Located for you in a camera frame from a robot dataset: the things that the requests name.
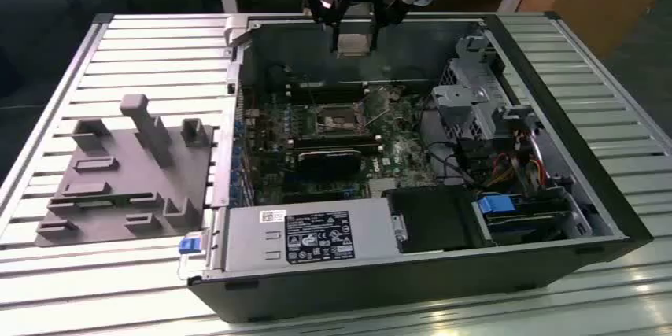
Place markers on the metal drive cage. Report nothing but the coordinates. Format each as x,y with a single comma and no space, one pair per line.
461,96

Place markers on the black PC case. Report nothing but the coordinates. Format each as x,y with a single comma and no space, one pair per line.
366,296

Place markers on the grey parts rack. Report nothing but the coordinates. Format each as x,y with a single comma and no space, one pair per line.
130,178

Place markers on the green motherboard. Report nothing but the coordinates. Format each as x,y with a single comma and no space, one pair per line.
404,147

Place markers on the hard disk in blue carrier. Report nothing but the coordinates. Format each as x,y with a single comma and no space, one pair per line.
496,203

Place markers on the CPU socket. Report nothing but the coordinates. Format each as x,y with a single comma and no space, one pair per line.
338,119

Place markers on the silver power supply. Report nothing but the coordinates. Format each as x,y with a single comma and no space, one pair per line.
252,241

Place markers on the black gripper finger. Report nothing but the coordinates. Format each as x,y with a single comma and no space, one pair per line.
390,13
318,17

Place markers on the round coin battery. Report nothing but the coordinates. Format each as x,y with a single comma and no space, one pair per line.
393,94

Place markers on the black graphics card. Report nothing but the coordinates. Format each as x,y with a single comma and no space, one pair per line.
328,163

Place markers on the silver chipset heatsink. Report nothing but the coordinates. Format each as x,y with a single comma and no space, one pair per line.
384,186

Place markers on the blue case latch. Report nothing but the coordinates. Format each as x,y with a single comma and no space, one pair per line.
189,244

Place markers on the silver CPU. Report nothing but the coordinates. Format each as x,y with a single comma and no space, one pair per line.
356,45

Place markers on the black disk bay cover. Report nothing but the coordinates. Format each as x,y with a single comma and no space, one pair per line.
436,218

